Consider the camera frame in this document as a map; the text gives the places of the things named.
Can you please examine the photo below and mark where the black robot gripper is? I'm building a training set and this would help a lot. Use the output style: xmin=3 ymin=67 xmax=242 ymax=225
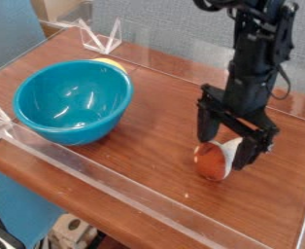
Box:
xmin=197 ymin=63 xmax=280 ymax=170

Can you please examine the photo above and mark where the brown and white toy mushroom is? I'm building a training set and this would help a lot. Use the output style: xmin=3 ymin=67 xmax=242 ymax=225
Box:
xmin=195 ymin=137 xmax=242 ymax=181

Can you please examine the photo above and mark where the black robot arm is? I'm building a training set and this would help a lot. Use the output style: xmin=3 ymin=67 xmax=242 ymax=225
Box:
xmin=193 ymin=0 xmax=300 ymax=170

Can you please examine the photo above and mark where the yellow object behind bowl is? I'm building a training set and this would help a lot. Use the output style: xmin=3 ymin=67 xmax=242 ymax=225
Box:
xmin=92 ymin=57 xmax=127 ymax=73

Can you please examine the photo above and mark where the blue bowl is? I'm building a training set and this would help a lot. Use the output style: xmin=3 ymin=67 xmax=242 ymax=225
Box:
xmin=13 ymin=59 xmax=133 ymax=146

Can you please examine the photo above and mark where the clear acrylic back barrier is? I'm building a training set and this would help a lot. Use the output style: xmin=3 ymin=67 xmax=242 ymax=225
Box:
xmin=59 ymin=0 xmax=305 ymax=119

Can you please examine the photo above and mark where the clear acrylic front barrier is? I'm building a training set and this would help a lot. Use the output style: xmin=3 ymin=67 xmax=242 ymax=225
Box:
xmin=0 ymin=121 xmax=272 ymax=249

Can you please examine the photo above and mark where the white block with hole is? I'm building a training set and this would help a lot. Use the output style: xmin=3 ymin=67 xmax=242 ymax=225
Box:
xmin=49 ymin=213 xmax=97 ymax=249

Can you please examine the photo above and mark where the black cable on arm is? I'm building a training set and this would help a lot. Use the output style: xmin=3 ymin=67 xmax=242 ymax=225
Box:
xmin=269 ymin=62 xmax=293 ymax=101

